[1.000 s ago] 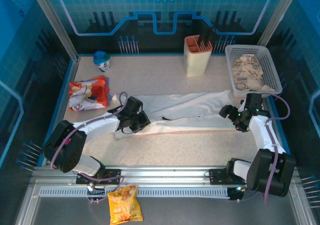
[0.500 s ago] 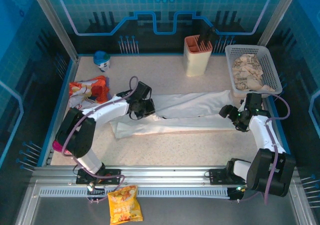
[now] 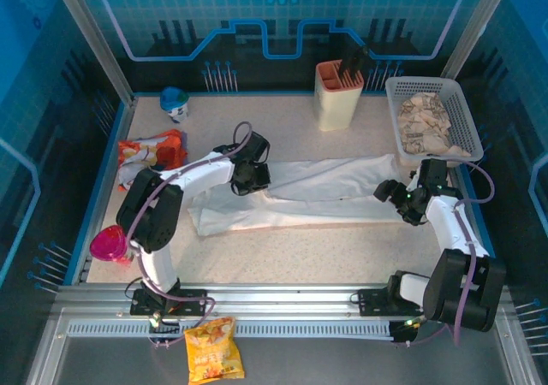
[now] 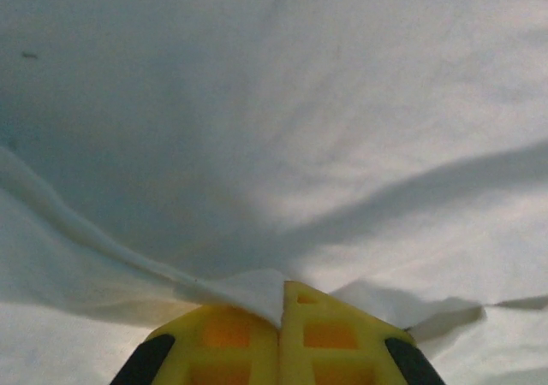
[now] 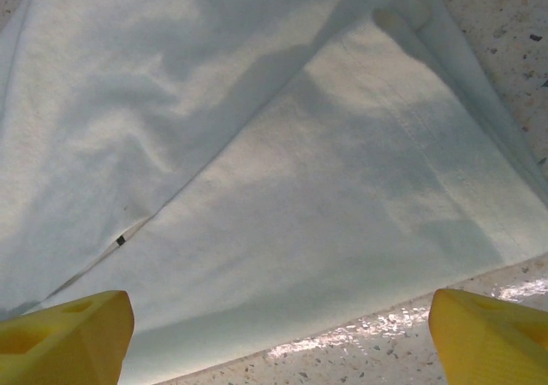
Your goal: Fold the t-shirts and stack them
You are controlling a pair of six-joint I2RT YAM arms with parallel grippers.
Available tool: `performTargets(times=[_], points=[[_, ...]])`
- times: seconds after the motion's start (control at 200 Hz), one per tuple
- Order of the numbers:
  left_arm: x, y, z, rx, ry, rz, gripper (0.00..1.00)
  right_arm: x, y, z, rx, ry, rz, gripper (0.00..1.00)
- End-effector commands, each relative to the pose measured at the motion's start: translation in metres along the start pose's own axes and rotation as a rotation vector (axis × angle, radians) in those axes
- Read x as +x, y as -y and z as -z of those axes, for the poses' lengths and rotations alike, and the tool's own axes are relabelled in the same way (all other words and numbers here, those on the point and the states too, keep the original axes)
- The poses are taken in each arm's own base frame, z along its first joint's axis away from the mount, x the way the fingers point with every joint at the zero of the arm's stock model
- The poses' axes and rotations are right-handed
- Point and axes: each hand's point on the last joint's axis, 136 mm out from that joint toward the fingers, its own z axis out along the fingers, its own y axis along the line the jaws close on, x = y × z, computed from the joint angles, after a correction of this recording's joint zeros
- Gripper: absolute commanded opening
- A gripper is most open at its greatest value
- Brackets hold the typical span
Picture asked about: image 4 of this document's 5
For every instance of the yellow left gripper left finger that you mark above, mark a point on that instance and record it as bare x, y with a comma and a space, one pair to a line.
222, 351

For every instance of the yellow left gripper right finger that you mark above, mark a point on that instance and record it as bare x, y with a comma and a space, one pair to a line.
342, 351

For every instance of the white t-shirt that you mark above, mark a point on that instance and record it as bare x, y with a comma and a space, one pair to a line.
257, 102

